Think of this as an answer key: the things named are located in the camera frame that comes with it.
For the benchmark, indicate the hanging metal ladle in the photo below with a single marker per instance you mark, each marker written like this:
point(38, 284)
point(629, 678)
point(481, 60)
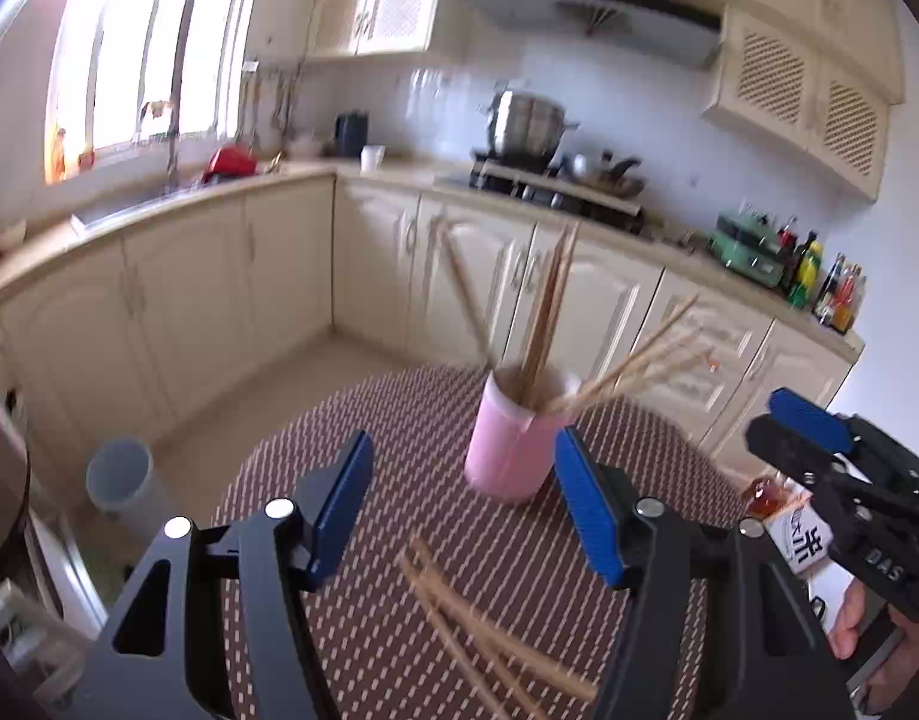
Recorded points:
point(251, 105)

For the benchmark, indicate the large cream lattice-door cabinet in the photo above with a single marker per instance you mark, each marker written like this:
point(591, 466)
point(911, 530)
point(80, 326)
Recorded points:
point(797, 97)

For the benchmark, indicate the hanging kitchen spatulas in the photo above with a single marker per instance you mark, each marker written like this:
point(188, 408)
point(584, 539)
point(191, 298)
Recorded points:
point(287, 105)

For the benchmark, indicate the red-capped sauce bottle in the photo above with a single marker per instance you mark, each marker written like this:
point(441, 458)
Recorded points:
point(788, 234)

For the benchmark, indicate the black range hood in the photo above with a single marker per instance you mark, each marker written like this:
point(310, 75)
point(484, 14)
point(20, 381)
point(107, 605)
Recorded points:
point(579, 7)

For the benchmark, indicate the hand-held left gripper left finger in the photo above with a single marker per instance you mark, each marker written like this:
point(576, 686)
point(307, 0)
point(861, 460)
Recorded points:
point(343, 510)

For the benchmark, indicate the orange cooking oil bottle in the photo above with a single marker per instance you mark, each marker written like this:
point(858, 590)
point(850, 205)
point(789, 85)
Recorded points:
point(849, 304)

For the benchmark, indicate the brown polka-dot tablecloth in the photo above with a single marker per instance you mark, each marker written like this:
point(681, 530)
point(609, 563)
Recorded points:
point(429, 465)

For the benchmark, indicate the amber liquid bottle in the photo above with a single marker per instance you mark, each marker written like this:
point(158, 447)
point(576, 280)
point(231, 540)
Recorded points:
point(763, 499)

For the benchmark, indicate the black electric kettle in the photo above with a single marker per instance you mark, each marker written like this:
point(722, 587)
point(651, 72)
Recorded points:
point(351, 135)

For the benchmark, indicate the steel wok with lid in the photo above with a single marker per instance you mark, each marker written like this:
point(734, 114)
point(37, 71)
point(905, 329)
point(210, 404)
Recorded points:
point(613, 178)

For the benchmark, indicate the black gas stove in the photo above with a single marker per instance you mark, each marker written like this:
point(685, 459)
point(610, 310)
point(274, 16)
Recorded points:
point(534, 191)

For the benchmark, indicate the pink cup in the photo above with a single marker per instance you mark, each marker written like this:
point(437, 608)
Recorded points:
point(504, 450)

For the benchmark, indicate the red colander bowl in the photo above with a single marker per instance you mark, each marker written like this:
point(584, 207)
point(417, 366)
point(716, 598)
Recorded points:
point(228, 163)

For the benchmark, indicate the steel kitchen sink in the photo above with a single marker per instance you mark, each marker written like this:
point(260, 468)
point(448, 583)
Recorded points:
point(122, 210)

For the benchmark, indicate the small cream lattice-door cabinet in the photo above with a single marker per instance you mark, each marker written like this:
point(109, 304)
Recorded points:
point(377, 15)

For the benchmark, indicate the bunch of wooden chopsticks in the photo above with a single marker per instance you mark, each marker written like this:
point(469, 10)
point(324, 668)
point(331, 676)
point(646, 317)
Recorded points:
point(549, 315)

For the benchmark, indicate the chrome sink faucet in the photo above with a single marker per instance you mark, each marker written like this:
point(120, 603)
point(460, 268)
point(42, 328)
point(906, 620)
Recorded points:
point(172, 150)

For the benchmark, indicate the cream base kitchen cabinets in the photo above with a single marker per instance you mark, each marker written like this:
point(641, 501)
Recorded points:
point(204, 277)

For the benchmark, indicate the orange windowsill bottle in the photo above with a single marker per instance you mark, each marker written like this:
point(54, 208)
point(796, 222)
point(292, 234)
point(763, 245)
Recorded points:
point(60, 154)

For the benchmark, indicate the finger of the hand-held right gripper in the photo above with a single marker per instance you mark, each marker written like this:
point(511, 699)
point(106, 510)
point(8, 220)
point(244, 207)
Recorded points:
point(804, 409)
point(778, 442)

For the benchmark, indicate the stainless steel steamer pot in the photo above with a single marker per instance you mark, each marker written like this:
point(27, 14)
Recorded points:
point(531, 124)

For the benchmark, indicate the barred kitchen window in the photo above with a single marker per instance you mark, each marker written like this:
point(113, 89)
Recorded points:
point(129, 52)

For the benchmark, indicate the grey trash bin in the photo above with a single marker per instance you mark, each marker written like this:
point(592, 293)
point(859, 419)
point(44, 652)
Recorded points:
point(122, 476)

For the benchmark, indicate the green and yellow bottle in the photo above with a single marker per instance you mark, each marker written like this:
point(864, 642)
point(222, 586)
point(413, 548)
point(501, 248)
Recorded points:
point(804, 274)

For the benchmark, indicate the person's right hand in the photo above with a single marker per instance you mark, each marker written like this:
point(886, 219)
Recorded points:
point(853, 622)

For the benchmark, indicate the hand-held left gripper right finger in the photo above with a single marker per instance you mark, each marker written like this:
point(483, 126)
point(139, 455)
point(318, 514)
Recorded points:
point(591, 510)

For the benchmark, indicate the white mug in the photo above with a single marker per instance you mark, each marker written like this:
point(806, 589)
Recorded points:
point(372, 157)

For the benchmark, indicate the small red windowsill jar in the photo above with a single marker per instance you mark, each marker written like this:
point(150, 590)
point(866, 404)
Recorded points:
point(86, 160)

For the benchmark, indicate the dark soy sauce bottle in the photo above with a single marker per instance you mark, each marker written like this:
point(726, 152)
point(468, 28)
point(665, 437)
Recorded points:
point(829, 292)

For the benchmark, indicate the metal wall utensil rack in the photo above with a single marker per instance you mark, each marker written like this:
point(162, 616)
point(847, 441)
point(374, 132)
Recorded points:
point(272, 69)

